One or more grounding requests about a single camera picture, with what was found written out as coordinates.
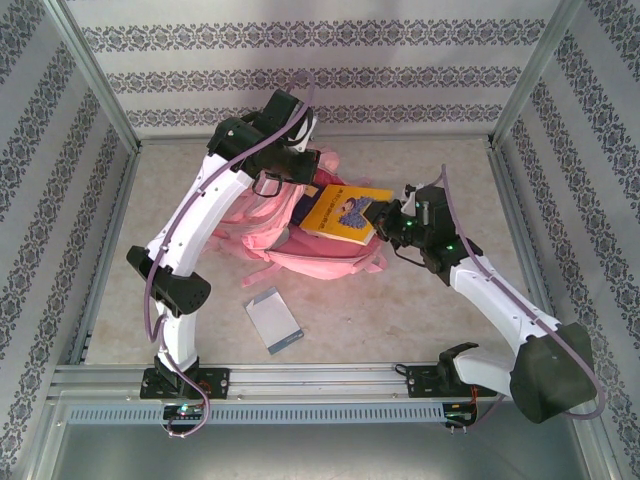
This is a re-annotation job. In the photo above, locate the aluminium table side rail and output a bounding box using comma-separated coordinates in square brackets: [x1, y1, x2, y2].
[487, 142, 572, 361]
[67, 142, 144, 366]

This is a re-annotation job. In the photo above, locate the yellow cartoon cover book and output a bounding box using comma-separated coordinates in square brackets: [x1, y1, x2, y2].
[298, 183, 396, 248]

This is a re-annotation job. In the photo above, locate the thin black camera cable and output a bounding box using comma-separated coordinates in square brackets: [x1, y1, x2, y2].
[251, 171, 282, 200]
[391, 243, 427, 270]

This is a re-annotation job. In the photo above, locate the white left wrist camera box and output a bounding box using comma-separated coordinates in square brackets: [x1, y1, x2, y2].
[291, 106, 317, 152]

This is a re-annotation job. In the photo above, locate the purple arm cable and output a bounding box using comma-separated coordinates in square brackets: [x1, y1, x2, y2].
[143, 71, 317, 441]
[439, 163, 607, 432]

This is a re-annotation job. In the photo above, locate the right controller board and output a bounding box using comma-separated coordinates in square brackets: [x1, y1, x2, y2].
[443, 402, 480, 427]

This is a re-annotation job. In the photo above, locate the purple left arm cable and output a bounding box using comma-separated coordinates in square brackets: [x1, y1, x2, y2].
[143, 71, 317, 441]

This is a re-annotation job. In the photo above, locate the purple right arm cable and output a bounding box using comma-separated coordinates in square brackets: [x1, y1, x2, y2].
[439, 163, 607, 432]

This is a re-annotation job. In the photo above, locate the aluminium mounting rail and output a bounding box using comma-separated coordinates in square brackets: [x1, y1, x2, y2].
[47, 363, 586, 404]

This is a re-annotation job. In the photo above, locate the aluminium frame post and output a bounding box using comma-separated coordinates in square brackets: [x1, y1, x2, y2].
[488, 0, 586, 150]
[42, 0, 144, 154]

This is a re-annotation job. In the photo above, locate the pale grey thin booklet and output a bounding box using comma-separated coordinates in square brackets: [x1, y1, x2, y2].
[244, 286, 305, 357]

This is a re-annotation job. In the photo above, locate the grey metal sheet panel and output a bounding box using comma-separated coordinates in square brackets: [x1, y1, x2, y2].
[49, 422, 596, 480]

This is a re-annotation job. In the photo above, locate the thin black right camera cable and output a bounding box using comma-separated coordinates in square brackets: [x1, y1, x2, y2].
[391, 243, 427, 270]

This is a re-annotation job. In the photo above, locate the controller board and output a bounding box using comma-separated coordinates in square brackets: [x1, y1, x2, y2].
[162, 403, 206, 422]
[443, 402, 480, 427]

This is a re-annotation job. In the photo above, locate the aluminium table back rail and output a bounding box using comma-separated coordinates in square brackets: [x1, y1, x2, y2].
[137, 133, 496, 147]

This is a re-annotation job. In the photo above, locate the grey slotted cable duct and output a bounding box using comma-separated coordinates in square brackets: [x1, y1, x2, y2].
[66, 403, 447, 426]

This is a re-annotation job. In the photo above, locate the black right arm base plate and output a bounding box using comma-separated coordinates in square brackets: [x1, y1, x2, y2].
[405, 364, 497, 400]

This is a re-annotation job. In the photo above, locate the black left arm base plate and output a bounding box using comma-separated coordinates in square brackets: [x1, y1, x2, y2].
[139, 367, 232, 400]

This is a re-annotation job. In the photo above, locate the thin black left camera cable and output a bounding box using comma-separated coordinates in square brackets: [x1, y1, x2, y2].
[251, 171, 282, 200]

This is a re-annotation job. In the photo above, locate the left controller board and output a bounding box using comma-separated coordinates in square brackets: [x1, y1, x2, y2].
[162, 403, 206, 422]

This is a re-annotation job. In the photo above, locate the pink backpack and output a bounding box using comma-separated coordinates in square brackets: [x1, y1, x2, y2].
[212, 141, 388, 290]

